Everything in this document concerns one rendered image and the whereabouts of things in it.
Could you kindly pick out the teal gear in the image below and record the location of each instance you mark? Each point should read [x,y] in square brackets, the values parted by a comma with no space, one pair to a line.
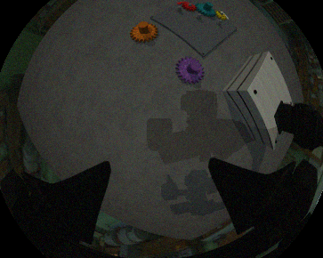
[206,9]

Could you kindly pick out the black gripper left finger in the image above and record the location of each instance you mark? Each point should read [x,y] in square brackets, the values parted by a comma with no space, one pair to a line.
[77,200]

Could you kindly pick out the yellow gear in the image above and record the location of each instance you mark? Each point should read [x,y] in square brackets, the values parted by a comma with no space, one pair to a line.
[218,14]

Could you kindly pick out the red gear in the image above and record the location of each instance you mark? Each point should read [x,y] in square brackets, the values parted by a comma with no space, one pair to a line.
[191,8]

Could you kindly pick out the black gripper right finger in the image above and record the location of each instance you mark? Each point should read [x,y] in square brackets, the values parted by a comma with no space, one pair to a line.
[245,193]

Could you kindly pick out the purple gear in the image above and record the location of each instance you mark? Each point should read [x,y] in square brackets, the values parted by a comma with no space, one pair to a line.
[189,70]

